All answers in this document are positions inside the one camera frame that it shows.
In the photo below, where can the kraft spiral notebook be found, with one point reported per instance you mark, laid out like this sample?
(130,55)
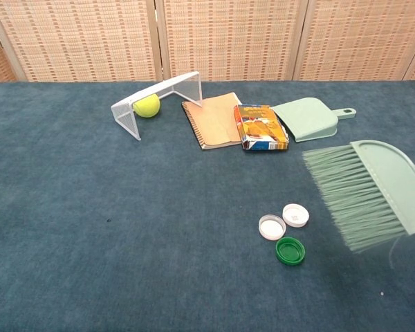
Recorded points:
(214,121)

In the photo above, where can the orange snack box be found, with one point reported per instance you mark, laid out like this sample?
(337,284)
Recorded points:
(261,128)

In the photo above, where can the green bottle cap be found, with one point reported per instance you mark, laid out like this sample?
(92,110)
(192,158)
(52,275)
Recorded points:
(290,251)

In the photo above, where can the plain white bottle cap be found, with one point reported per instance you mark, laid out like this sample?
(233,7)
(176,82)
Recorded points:
(272,227)

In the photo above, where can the mint green dustpan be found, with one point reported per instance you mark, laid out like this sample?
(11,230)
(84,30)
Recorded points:
(307,119)

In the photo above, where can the white cap with printed code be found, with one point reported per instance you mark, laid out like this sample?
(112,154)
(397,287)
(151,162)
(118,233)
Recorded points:
(295,215)

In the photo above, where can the yellow tennis ball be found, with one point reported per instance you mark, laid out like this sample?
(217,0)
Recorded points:
(147,106)

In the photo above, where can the blue felt table cover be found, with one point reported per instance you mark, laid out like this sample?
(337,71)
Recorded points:
(124,224)

